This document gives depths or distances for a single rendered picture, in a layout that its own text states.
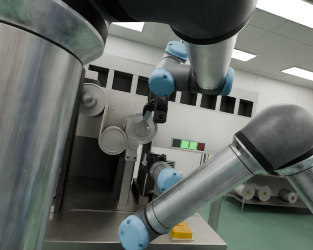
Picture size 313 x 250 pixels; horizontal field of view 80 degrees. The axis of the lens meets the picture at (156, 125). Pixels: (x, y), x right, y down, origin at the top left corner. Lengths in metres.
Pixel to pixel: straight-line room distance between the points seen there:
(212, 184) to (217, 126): 1.02
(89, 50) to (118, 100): 1.02
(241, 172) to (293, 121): 0.13
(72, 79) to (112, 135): 0.71
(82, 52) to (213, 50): 0.16
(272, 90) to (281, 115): 4.61
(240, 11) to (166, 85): 0.34
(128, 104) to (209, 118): 0.57
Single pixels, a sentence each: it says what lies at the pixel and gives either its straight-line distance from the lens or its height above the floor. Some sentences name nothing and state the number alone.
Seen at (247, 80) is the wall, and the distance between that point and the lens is 4.63.
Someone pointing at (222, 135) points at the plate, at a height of 1.29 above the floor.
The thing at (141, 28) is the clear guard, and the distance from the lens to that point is 1.16.
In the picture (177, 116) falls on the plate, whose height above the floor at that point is 1.36.
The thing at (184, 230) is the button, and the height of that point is 0.92.
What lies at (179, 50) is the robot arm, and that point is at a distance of 0.59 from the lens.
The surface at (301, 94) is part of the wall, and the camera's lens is 5.64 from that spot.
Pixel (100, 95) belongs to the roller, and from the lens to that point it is 0.88.
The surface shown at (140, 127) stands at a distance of 0.85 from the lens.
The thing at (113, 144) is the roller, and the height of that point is 1.16.
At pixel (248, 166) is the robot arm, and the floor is 1.22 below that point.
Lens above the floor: 1.26
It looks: 1 degrees up
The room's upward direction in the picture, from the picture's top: 9 degrees clockwise
